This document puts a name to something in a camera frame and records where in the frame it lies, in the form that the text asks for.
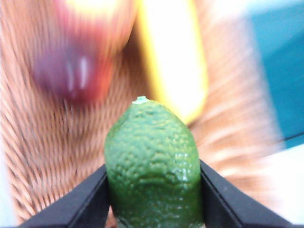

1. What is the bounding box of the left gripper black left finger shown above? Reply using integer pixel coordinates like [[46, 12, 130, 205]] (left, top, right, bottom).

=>
[[14, 163, 114, 228]]

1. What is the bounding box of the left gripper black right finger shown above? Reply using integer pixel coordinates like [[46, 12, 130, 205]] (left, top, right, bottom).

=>
[[199, 159, 294, 228]]

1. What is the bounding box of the green avocado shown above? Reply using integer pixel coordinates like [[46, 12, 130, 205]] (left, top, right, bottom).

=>
[[104, 95, 205, 228]]

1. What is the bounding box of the brown wicker basket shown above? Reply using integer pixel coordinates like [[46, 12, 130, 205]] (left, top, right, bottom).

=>
[[0, 0, 285, 228]]

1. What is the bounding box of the dark red plum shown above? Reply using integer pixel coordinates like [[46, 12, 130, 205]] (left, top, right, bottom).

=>
[[30, 30, 113, 105]]

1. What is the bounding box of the black rectangular tray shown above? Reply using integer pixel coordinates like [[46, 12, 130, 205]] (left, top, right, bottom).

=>
[[248, 3, 304, 143]]

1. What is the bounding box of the yellow banana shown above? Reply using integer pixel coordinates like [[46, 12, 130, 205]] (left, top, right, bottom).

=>
[[136, 0, 209, 124]]

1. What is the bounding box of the red yellow apple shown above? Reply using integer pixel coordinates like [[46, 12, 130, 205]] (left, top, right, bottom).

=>
[[53, 0, 140, 57]]

